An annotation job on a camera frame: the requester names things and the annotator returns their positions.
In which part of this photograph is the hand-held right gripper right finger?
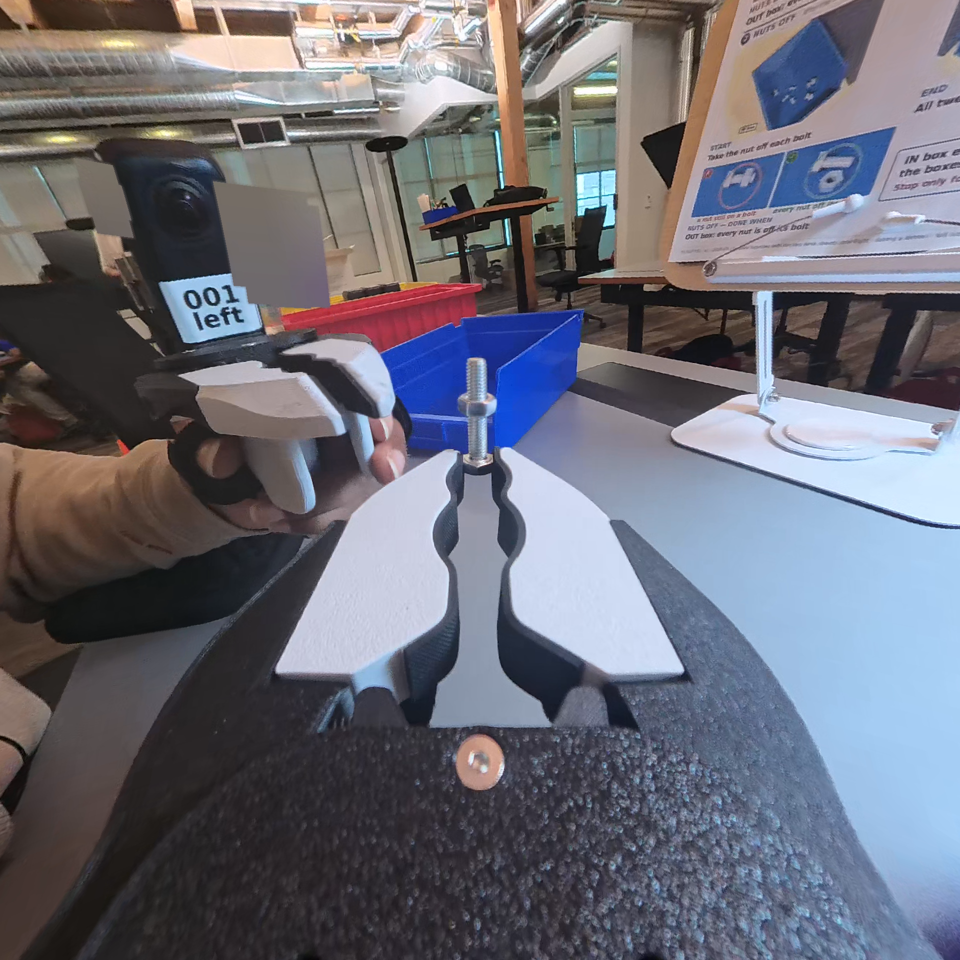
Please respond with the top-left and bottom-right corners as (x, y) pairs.
(495, 447), (687, 709)

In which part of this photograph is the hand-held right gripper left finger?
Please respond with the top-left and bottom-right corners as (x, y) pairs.
(275, 447), (463, 706)

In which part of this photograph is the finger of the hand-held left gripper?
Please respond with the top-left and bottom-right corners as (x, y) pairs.
(189, 365), (357, 516)
(285, 336), (399, 460)

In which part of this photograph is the silver threaded bolt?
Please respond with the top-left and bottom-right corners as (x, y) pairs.
(459, 356), (498, 474)

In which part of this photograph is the blue plastic bin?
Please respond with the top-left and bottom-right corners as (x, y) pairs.
(383, 311), (583, 454)

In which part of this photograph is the person's left forearm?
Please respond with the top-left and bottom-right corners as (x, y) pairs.
(0, 435), (249, 616)

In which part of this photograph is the person's left hand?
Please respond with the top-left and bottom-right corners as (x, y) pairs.
(222, 414), (411, 538)

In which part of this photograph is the red plastic bin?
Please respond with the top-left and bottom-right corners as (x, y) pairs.
(285, 282), (484, 354)

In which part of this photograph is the black chair armrest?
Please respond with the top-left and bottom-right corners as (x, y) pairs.
(45, 533), (309, 643)

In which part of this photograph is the wooden standing desk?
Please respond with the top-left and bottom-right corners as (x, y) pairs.
(425, 192), (559, 313)

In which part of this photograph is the black floor lamp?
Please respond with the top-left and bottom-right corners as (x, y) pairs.
(368, 135), (409, 286)

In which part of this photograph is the black office chair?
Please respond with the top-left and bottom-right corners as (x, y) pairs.
(540, 206), (612, 309)

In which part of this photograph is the person's beige hoodie torso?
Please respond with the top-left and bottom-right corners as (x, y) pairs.
(0, 668), (54, 864)

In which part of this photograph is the white instruction sheet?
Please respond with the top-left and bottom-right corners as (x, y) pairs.
(678, 0), (960, 256)

